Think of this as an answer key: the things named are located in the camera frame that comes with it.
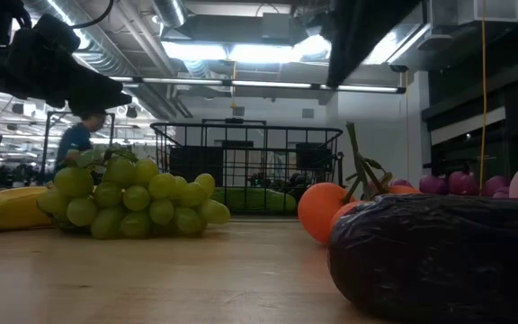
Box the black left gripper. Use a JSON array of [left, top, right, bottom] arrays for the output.
[[5, 29, 133, 117]]

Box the green grape bunch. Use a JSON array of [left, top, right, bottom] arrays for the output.
[[37, 147, 232, 240]]

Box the yellow banana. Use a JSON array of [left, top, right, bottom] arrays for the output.
[[0, 185, 54, 231]]

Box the green cucumber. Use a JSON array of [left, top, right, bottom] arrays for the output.
[[210, 186, 298, 215]]

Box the dark black grape bunch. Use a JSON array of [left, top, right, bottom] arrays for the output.
[[248, 172, 310, 193]]

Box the purple grape bunch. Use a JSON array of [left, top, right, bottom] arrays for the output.
[[366, 169, 512, 199]]

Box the dark purple eggplant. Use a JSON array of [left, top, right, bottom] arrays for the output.
[[326, 193, 518, 324]]

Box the person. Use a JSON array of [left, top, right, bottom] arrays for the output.
[[53, 111, 108, 175]]

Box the black metal rig frame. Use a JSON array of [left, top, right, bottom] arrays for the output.
[[40, 110, 116, 184]]

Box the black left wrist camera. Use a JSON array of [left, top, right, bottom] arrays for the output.
[[31, 13, 82, 53]]

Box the black wire basket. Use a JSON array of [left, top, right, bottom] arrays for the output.
[[149, 118, 345, 218]]

